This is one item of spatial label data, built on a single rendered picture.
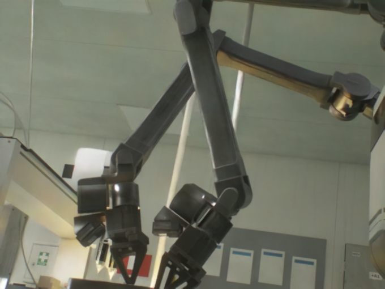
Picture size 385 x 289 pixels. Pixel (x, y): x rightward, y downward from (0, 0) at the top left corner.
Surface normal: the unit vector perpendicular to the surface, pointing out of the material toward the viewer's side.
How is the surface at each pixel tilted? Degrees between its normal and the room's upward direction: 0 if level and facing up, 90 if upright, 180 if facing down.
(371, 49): 180
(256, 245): 90
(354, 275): 90
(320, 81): 73
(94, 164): 90
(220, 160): 98
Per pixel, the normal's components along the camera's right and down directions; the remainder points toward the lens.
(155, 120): 0.21, -0.57
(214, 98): -0.24, -0.07
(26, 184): 0.98, 0.10
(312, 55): -0.14, 0.93
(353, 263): -0.11, -0.36
